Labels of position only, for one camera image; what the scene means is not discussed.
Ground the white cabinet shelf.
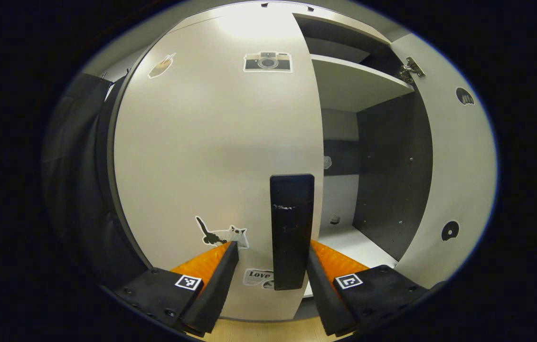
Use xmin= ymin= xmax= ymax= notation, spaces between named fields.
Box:
xmin=310 ymin=54 xmax=415 ymax=113

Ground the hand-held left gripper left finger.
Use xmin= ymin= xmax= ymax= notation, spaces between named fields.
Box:
xmin=114 ymin=241 xmax=239 ymax=335

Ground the white cabinet bottom panel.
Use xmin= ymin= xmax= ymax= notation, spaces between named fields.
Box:
xmin=304 ymin=226 xmax=398 ymax=297

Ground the silver door hinge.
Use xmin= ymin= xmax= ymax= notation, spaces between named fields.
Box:
xmin=397 ymin=57 xmax=425 ymax=85

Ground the beige cabinet drawer front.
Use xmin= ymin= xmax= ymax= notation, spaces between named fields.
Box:
xmin=164 ymin=0 xmax=392 ymax=43

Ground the black backdrop cloth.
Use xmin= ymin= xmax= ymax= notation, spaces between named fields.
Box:
xmin=43 ymin=71 xmax=150 ymax=290

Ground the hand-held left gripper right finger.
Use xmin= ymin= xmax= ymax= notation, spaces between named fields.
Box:
xmin=305 ymin=240 xmax=430 ymax=337

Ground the beige double-door shoe cabinet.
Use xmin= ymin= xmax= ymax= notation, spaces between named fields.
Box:
xmin=102 ymin=0 xmax=435 ymax=321

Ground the beige door with headphone sticker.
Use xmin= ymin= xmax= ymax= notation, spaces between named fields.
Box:
xmin=389 ymin=33 xmax=498 ymax=289

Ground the black door handle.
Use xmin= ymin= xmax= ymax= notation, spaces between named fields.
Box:
xmin=270 ymin=174 xmax=315 ymax=291

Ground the beige door with camera sticker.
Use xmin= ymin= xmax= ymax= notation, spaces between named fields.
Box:
xmin=113 ymin=4 xmax=325 ymax=321

